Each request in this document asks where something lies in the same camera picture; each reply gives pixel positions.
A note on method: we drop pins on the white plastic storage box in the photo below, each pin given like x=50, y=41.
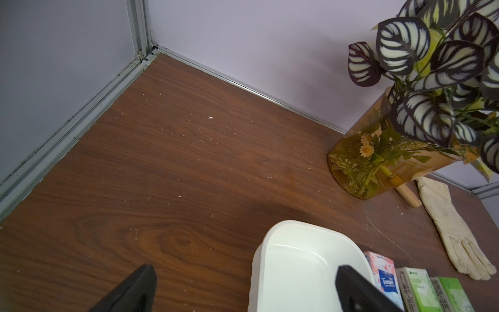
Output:
x=295, y=267

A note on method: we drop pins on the pink Tempo tissue pack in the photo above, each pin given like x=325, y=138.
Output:
x=385, y=278

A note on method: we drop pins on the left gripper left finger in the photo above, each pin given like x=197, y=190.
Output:
x=135, y=293

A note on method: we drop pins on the wooden handled tool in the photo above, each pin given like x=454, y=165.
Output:
x=401, y=188

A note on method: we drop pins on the artificial plant in glass vase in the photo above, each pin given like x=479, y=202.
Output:
x=442, y=57

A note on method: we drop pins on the cream work glove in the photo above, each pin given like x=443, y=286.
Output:
x=459, y=242

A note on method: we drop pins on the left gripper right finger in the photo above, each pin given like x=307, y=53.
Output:
x=357, y=294

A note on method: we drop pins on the green tissue pack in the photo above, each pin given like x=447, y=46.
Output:
x=417, y=291
x=451, y=295

